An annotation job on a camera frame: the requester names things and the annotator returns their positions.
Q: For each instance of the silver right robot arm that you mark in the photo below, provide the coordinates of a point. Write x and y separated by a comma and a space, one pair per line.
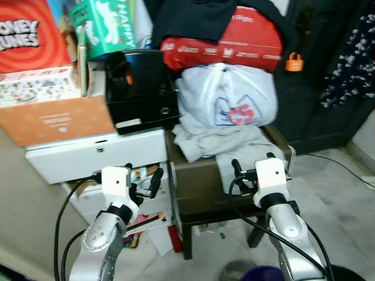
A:
287, 228

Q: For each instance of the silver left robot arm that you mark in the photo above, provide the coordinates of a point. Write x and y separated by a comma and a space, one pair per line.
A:
99, 246

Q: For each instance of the grey crumpled cloth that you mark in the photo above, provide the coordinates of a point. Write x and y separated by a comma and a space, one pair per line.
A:
211, 143

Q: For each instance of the brown wooden table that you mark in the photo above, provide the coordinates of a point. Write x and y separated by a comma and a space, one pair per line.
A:
199, 187

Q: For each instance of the white drawer cabinet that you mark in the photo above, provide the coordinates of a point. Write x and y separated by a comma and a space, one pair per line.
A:
88, 155

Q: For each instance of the red booklet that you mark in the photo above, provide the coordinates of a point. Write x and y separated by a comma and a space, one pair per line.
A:
174, 239

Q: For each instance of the white bag with CS logo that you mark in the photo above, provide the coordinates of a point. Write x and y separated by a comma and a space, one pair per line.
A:
222, 93

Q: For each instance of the purple bin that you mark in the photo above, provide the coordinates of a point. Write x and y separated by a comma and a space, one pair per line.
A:
263, 274

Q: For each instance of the orange cardboard box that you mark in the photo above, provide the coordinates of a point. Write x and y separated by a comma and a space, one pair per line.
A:
53, 120

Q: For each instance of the orange padlock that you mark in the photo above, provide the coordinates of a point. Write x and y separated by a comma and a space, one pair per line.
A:
294, 63

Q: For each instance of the red printed bag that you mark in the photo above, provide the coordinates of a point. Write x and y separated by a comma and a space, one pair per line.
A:
246, 41

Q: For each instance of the dark floral cloth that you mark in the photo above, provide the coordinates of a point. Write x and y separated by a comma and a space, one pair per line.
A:
351, 64

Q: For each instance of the white patterned box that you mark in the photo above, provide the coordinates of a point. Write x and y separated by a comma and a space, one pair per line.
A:
35, 85

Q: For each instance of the green Happy carton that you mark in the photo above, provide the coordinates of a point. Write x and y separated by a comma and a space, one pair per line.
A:
105, 26

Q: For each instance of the black cloth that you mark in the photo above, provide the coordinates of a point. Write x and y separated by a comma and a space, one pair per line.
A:
187, 17

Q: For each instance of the red Looney Tunes box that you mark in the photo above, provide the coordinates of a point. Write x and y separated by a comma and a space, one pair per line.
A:
29, 35

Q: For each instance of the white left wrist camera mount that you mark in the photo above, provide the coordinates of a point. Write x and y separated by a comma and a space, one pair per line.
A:
116, 181

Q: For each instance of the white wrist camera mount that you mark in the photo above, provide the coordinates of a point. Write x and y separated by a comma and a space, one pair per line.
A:
116, 181
270, 178

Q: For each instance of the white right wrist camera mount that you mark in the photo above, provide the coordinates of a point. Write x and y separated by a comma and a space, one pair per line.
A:
270, 178

